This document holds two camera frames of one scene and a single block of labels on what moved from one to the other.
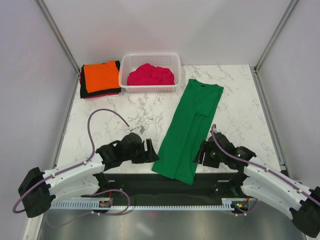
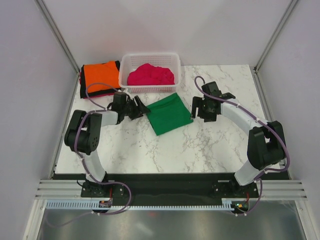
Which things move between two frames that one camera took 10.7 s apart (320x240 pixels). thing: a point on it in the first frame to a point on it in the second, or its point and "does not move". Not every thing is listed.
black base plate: (150, 186) does not move
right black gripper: (205, 146) to (197, 102)
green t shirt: (178, 155) to (169, 114)
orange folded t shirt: (101, 76) does not move
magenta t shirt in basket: (148, 74) does not move
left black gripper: (151, 156) to (142, 107)
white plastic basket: (130, 61) does not move
